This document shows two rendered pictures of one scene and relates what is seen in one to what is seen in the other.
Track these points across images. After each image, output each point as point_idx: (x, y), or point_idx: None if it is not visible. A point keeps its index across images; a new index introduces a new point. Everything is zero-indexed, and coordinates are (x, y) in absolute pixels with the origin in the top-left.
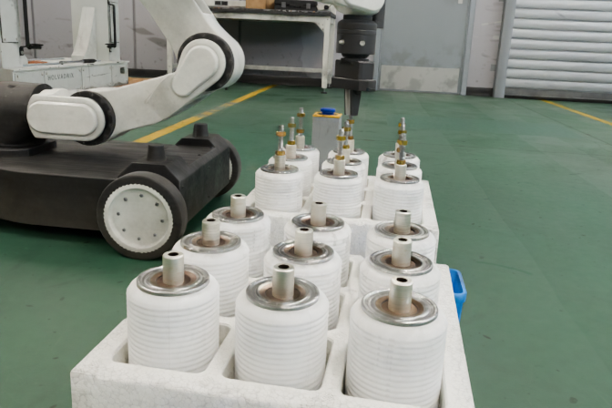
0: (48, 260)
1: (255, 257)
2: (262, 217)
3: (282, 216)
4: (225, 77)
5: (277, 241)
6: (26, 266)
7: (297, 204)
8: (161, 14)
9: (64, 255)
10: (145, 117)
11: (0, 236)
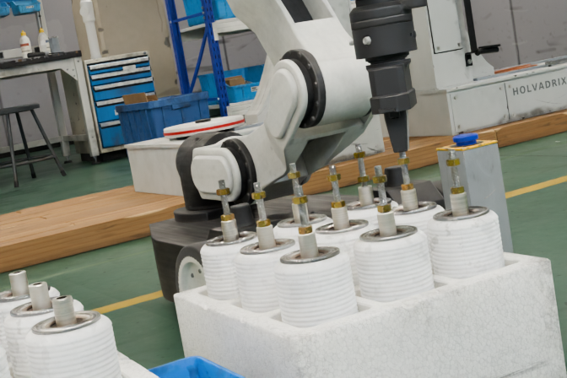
0: (143, 343)
1: None
2: (24, 297)
3: (199, 303)
4: (315, 107)
5: (202, 337)
6: (121, 346)
7: (237, 288)
8: (263, 33)
9: (164, 339)
10: (274, 167)
11: (159, 313)
